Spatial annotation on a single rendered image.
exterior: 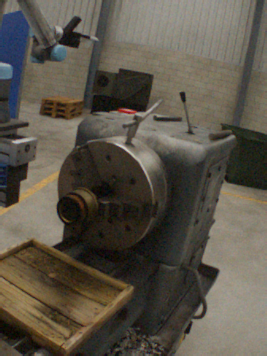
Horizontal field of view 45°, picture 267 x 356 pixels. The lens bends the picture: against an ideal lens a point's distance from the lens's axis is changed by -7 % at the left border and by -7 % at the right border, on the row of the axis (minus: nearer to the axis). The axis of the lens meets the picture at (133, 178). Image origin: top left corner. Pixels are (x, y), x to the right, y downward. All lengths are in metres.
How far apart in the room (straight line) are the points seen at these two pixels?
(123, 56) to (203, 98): 2.90
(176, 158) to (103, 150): 0.22
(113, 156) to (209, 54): 10.24
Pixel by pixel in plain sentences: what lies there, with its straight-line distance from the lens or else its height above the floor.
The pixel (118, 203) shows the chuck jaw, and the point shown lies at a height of 1.11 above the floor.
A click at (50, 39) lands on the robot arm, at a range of 1.48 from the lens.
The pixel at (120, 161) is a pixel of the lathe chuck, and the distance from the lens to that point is 0.90.
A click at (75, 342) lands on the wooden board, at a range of 0.73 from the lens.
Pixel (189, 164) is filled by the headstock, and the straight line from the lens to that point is 0.99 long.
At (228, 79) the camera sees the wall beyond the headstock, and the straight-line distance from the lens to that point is 10.99.
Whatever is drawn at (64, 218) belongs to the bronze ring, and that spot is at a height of 1.06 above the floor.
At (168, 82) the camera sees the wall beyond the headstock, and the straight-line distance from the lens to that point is 11.02.
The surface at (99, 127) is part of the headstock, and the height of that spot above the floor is 1.23.
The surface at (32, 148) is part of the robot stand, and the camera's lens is 1.35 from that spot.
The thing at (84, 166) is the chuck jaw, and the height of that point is 1.17.
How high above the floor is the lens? 1.42
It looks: 17 degrees down
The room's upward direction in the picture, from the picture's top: 11 degrees clockwise
